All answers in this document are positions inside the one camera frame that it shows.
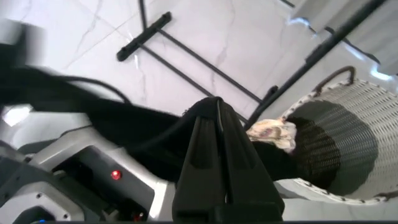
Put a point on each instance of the white curtain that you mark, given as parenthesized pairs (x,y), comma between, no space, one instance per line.
(373,31)

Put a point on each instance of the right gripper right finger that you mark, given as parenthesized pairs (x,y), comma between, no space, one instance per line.
(248,180)

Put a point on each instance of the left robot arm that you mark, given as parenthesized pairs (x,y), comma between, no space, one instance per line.
(31,90)

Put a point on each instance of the white laundry basket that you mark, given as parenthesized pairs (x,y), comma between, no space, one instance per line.
(367,124)

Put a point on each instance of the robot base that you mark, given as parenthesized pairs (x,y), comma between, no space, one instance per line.
(93,161)

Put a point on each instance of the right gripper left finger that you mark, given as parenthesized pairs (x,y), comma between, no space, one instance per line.
(199,174)

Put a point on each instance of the black T-shirt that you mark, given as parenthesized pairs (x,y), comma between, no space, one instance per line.
(149,130)

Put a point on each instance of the black clothes rack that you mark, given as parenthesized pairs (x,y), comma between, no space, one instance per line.
(143,37)

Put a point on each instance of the cream printed garment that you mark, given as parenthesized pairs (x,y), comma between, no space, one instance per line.
(273,133)

